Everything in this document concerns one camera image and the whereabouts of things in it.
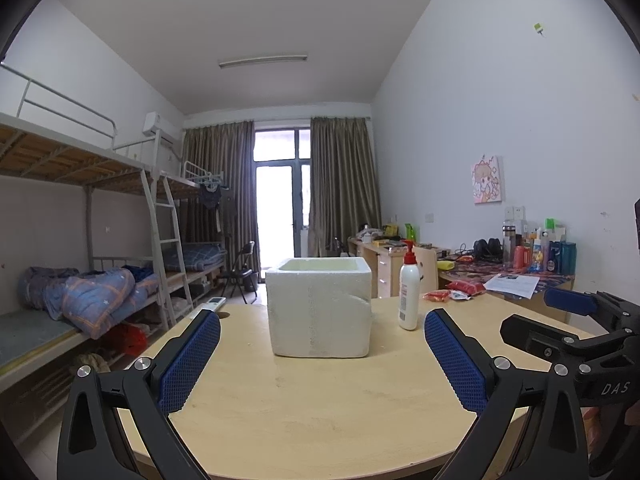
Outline cartoon wall picture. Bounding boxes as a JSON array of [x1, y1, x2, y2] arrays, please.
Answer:
[[471, 156, 502, 204]]

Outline brown curtain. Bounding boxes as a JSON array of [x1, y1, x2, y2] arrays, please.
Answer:
[[308, 117, 382, 257], [180, 122, 258, 264]]

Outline white paper sheet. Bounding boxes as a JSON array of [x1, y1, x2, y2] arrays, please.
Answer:
[[484, 273, 539, 299]]

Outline metal bunk bed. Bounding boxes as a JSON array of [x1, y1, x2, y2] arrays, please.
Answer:
[[0, 62, 228, 391]]

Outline red snack packet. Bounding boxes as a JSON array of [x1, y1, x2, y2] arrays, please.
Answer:
[[423, 289, 451, 304]]

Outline black folding chair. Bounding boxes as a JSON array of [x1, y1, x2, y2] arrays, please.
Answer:
[[221, 240, 258, 304]]

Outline person right hand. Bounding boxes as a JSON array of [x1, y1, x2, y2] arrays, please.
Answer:
[[582, 408, 601, 454]]

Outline right brown curtain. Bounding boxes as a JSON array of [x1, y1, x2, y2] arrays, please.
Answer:
[[308, 117, 382, 257]]

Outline white foam box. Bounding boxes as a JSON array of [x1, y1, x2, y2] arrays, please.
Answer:
[[266, 257, 372, 359]]

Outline large red snack bag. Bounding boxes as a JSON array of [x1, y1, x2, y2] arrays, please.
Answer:
[[446, 280, 486, 297]]

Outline blue plaid quilt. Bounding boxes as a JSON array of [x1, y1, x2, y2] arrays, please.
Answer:
[[17, 266, 160, 339]]

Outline white remote control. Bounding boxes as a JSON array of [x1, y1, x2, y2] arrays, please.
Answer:
[[186, 296, 227, 320]]

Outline toiletry bottles group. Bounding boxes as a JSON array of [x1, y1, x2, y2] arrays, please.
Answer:
[[501, 218, 577, 276]]

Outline glass balcony door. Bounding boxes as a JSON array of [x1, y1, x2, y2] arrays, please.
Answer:
[[253, 128, 310, 275]]

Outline left brown curtain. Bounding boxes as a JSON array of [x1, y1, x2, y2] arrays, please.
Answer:
[[180, 122, 258, 264]]

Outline black headphones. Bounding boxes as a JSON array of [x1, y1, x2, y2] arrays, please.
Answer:
[[473, 237, 503, 263]]

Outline red pump lotion bottle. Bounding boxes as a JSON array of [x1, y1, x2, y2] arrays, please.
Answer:
[[398, 240, 420, 332]]

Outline white air conditioner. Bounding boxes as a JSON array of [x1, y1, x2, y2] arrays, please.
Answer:
[[142, 112, 181, 142]]

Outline wooden desk with drawers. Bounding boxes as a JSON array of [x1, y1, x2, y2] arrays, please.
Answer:
[[348, 238, 439, 299]]

